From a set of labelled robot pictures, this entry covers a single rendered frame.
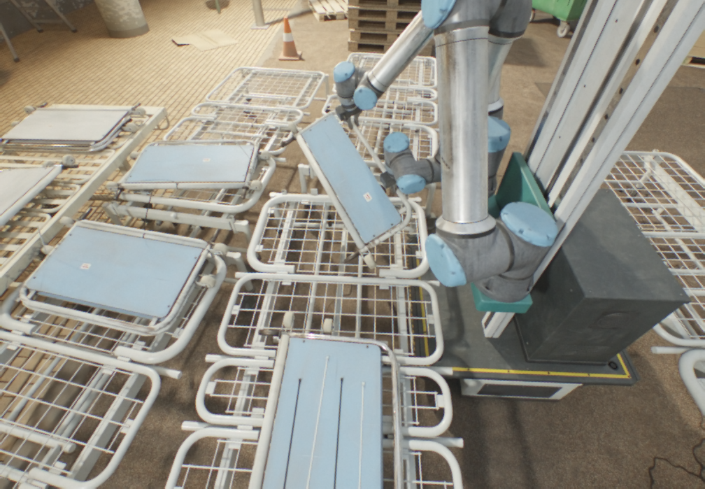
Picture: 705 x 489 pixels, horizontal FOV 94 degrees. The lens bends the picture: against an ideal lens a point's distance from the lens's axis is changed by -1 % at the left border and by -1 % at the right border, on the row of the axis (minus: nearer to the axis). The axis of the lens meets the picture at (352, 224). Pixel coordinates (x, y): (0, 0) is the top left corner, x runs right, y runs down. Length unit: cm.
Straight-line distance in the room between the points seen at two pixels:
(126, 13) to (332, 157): 580
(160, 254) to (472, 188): 138
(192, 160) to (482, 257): 184
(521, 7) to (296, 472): 132
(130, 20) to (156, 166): 495
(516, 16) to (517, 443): 168
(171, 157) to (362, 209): 135
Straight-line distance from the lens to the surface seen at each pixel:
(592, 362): 183
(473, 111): 82
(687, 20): 94
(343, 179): 159
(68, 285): 190
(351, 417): 124
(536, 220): 101
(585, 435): 209
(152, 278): 170
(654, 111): 513
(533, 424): 200
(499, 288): 111
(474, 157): 83
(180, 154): 239
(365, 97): 132
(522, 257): 99
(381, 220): 146
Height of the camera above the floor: 176
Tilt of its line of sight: 46 degrees down
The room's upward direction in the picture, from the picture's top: straight up
